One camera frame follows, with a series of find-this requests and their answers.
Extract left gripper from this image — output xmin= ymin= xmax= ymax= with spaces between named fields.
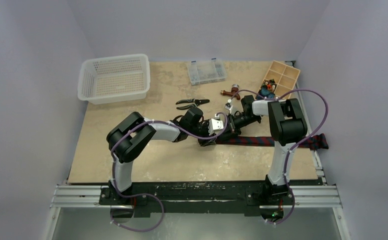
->
xmin=188 ymin=119 xmax=216 ymax=146

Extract wooden compartment box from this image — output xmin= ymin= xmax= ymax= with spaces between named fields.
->
xmin=259 ymin=60 xmax=301 ymax=99

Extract red navy striped tie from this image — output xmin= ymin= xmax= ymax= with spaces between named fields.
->
xmin=215 ymin=133 xmax=329 ymax=151

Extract white plastic basket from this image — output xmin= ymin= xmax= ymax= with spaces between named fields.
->
xmin=77 ymin=54 xmax=150 ymax=105

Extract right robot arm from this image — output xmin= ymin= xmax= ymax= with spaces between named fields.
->
xmin=226 ymin=95 xmax=308 ymax=204

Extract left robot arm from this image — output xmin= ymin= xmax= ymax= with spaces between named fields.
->
xmin=106 ymin=107 xmax=227 ymax=205

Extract black pliers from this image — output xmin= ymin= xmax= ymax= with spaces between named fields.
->
xmin=175 ymin=98 xmax=210 ymax=110

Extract blue patterned rolled tie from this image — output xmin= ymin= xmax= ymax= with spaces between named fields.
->
xmin=260 ymin=89 xmax=276 ymax=99

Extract multicolour rolled tie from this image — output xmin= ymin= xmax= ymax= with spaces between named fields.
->
xmin=261 ymin=79 xmax=277 ymax=93

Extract clear plastic organizer box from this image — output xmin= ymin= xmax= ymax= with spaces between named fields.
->
xmin=187 ymin=58 xmax=227 ymax=86

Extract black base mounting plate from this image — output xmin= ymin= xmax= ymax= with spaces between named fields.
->
xmin=99 ymin=180 xmax=294 ymax=220

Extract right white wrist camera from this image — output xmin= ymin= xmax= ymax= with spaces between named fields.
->
xmin=225 ymin=99 xmax=236 ymax=114

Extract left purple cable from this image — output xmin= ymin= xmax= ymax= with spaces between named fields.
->
xmin=109 ymin=111 xmax=229 ymax=233

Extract purple cable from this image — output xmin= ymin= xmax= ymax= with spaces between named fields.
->
xmin=109 ymin=111 xmax=229 ymax=233
xmin=228 ymin=88 xmax=330 ymax=226

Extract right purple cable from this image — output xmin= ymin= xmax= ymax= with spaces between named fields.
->
xmin=228 ymin=88 xmax=330 ymax=226

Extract aluminium frame rail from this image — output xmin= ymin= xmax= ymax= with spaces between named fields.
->
xmin=42 ymin=180 xmax=351 ymax=240

